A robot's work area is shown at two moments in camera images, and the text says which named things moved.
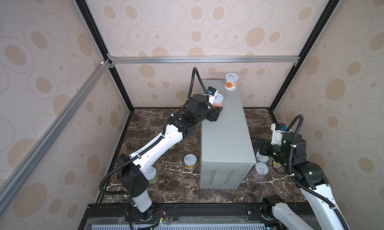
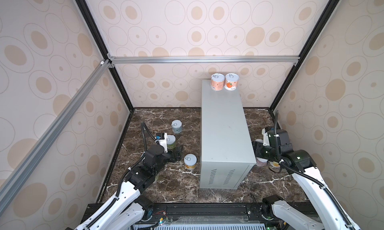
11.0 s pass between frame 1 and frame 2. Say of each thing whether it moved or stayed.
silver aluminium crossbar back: stayed
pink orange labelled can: moved
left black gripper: moved
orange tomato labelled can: stayed
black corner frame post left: stayed
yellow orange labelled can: stayed
